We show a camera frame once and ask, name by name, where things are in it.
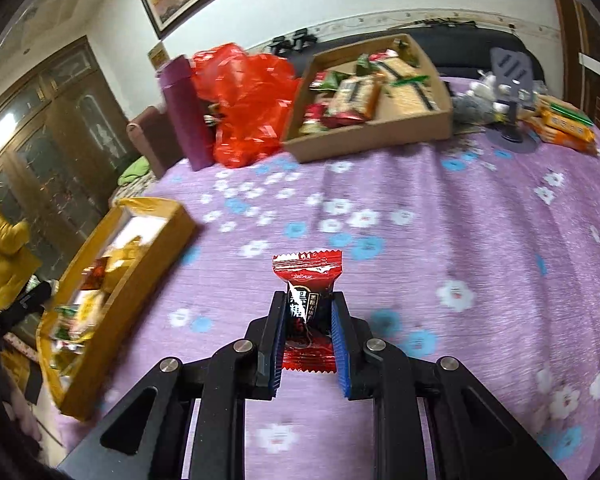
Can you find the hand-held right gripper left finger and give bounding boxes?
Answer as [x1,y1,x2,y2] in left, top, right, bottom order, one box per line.
[55,290,288,480]

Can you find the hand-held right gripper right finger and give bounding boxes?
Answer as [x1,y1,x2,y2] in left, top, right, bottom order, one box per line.
[330,294,568,480]

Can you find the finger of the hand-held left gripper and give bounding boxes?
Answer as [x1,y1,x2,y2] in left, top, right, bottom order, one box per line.
[2,280,55,323]

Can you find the red and black candy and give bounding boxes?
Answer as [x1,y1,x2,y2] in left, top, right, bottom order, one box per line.
[271,249,348,375]

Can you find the yellow-edged white box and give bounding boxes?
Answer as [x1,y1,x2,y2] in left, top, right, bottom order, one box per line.
[36,197,198,421]

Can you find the heap of mixed snack packets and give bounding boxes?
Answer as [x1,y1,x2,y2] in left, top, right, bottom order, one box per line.
[50,235,146,376]

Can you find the wooden glass-door cabinet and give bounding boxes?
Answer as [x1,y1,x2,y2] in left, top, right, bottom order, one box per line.
[0,35,131,306]

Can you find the green cloth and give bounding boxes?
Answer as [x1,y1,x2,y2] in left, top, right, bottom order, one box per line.
[117,156,153,187]

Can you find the purple floral cloth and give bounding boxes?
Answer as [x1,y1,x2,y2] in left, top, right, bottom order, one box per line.
[55,75,600,480]

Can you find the brown armchair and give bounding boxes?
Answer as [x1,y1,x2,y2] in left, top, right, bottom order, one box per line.
[126,105,188,181]

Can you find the cardboard box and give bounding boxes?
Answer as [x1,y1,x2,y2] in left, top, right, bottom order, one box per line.
[280,34,453,163]

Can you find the purple bottle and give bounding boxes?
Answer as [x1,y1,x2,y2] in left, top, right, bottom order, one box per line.
[155,55,216,172]

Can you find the red plastic bag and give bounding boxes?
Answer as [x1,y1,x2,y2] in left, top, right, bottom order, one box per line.
[190,44,303,170]

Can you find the pile of cracker packets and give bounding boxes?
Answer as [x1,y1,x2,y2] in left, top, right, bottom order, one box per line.
[300,49,438,133]

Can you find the white plush toy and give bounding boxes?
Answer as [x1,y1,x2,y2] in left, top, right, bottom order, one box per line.
[467,72,511,111]

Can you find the orange snack packet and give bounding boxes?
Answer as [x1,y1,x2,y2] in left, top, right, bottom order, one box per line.
[540,110,600,156]
[532,94,593,128]

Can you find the black sofa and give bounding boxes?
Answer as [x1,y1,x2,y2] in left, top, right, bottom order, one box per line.
[390,25,546,86]

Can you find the grey phone stand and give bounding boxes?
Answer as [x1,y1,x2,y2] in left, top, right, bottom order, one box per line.
[487,46,538,151]

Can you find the wooden door frame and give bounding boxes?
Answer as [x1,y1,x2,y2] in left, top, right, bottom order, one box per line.
[547,0,600,86]

